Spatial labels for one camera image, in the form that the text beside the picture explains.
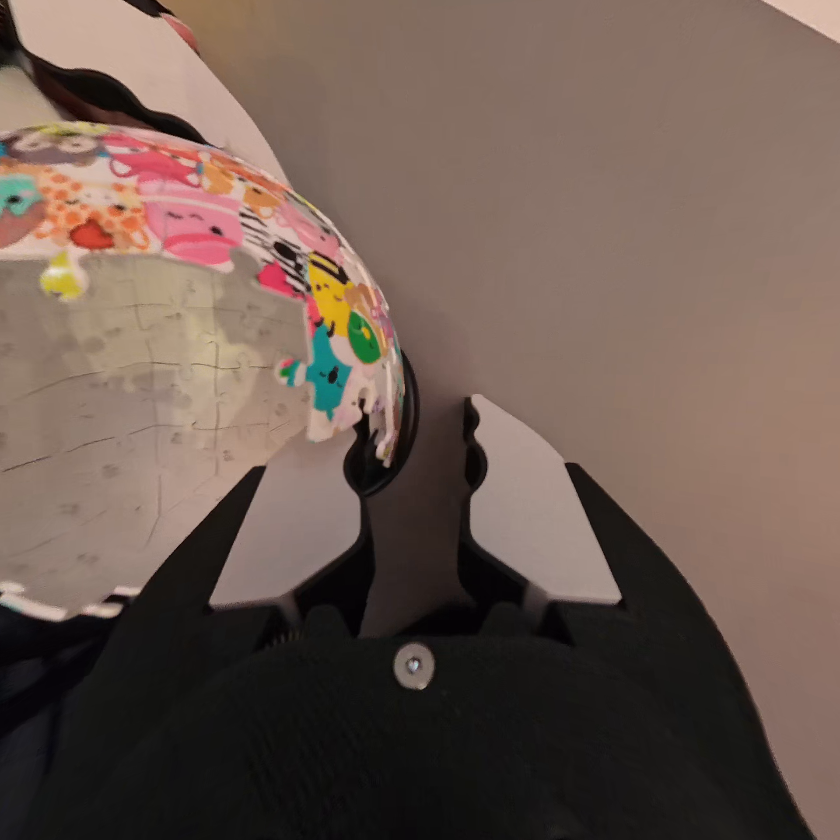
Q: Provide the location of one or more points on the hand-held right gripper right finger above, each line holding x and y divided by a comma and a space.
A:
525, 518

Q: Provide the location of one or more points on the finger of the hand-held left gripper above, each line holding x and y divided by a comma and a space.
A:
131, 59

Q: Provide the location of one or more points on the black ball stand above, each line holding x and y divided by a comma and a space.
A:
408, 420

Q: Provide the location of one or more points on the dark printed shirt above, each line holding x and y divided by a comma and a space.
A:
39, 656

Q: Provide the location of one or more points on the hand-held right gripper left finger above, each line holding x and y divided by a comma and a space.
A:
295, 525

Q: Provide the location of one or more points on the colourful cartoon puzzle ball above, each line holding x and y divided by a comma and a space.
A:
164, 361

